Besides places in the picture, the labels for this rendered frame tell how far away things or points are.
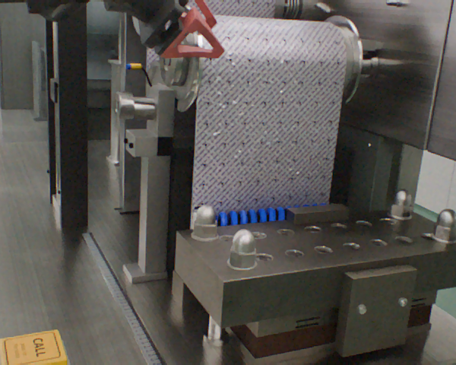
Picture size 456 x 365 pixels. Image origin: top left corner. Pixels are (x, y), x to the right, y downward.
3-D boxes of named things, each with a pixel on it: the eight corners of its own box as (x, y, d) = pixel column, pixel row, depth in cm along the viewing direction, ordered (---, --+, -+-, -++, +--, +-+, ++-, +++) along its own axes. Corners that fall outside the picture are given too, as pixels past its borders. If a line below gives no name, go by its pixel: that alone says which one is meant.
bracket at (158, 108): (120, 271, 95) (123, 84, 87) (158, 266, 98) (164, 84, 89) (128, 284, 91) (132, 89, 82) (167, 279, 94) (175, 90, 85)
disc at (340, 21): (300, 94, 103) (316, 7, 97) (302, 94, 103) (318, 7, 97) (347, 122, 90) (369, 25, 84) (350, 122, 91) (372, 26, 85)
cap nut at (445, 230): (425, 235, 84) (430, 205, 83) (444, 233, 86) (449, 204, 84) (443, 245, 81) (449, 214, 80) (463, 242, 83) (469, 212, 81)
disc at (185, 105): (160, 94, 92) (168, -4, 86) (163, 94, 92) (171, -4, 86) (193, 125, 80) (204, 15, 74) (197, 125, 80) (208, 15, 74)
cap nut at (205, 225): (187, 232, 79) (188, 201, 77) (212, 230, 80) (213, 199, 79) (197, 242, 76) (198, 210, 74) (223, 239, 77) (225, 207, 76)
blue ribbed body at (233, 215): (201, 231, 85) (203, 209, 84) (324, 219, 94) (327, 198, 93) (210, 240, 82) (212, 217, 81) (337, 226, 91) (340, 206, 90)
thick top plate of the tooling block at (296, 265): (174, 270, 81) (176, 230, 79) (400, 241, 98) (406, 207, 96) (220, 328, 67) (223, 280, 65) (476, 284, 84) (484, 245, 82)
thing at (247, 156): (190, 229, 85) (196, 103, 80) (325, 215, 95) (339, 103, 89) (191, 230, 84) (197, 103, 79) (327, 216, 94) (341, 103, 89)
